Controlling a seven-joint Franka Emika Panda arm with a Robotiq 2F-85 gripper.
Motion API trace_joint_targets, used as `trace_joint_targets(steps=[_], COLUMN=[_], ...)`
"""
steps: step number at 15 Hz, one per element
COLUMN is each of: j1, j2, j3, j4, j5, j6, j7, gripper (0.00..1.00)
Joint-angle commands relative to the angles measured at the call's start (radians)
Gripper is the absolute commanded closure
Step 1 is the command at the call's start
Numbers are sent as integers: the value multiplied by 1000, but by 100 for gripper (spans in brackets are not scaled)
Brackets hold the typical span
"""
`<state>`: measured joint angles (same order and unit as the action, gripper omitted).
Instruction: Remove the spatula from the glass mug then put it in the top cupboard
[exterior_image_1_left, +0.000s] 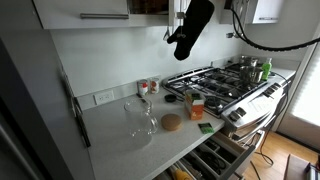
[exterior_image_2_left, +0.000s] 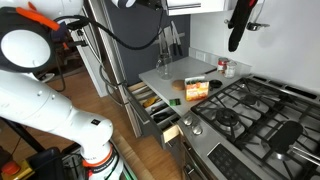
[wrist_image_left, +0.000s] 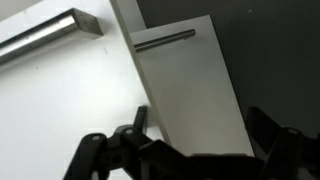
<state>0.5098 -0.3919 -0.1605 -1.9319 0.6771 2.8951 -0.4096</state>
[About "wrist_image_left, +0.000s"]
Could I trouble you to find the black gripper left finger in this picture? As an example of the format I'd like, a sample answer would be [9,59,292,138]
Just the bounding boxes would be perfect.
[133,105,148,134]

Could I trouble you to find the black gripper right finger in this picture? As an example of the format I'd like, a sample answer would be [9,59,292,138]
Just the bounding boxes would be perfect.
[246,106,281,155]

